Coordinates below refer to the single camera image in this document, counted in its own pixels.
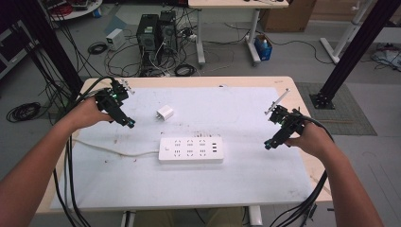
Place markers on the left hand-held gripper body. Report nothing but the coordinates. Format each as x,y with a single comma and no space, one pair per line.
108,97

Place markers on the round white table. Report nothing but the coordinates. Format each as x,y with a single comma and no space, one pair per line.
78,8

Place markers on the brown cardboard box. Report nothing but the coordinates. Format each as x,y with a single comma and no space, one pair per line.
288,15

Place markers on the white power strip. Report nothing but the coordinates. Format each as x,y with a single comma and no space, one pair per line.
191,149

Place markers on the wooden desk with white legs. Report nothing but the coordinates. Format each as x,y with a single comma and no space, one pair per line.
236,3

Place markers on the black metal frame post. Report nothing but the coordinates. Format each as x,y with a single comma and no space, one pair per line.
356,50
47,41

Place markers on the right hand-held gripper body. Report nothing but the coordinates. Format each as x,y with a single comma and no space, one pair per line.
285,121

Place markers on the white table leg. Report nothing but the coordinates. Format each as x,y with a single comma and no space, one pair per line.
255,216
127,219

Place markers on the small white box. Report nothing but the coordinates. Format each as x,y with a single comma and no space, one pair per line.
115,38

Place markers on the person's left hand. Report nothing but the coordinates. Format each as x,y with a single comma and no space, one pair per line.
86,112

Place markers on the black computer tower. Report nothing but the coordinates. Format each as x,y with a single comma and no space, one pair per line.
147,38
168,31

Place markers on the white charger plug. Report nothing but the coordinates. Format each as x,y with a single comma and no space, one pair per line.
165,113

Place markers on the white metal stand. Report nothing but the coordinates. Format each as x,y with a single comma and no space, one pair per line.
345,34

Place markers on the white table mat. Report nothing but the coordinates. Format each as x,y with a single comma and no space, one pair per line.
195,186

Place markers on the person's right hand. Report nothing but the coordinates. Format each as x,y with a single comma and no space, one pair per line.
310,140

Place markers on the grey floor mat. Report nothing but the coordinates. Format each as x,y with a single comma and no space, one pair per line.
353,110

